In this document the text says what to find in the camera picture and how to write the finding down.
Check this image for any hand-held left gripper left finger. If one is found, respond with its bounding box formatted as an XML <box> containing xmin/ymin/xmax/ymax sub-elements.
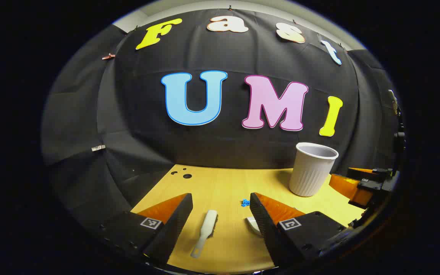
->
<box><xmin>90</xmin><ymin>193</ymin><xmax>194</xmax><ymax>268</ymax></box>

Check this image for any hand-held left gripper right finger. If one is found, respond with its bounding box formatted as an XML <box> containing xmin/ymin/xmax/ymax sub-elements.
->
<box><xmin>249</xmin><ymin>192</ymin><xmax>358</xmax><ymax>269</ymax></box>

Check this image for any white dustpan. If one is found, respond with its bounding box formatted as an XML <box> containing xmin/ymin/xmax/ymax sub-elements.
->
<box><xmin>246</xmin><ymin>217</ymin><xmax>262</xmax><ymax>236</ymax></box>

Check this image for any small white broom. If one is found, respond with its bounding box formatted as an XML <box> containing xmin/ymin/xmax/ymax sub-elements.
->
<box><xmin>190</xmin><ymin>210</ymin><xmax>218</xmax><ymax>259</ymax></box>

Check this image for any white ribbed garbage bin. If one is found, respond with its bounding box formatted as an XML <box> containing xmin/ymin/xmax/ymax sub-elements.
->
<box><xmin>289</xmin><ymin>142</ymin><xmax>339</xmax><ymax>197</ymax></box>

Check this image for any wooden desktop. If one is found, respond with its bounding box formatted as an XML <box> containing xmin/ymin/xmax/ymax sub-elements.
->
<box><xmin>130</xmin><ymin>164</ymin><xmax>366</xmax><ymax>274</ymax></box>

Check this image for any black backdrop cloth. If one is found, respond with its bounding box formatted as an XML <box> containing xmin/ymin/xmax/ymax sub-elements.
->
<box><xmin>40</xmin><ymin>8</ymin><xmax>401</xmax><ymax>230</ymax></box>

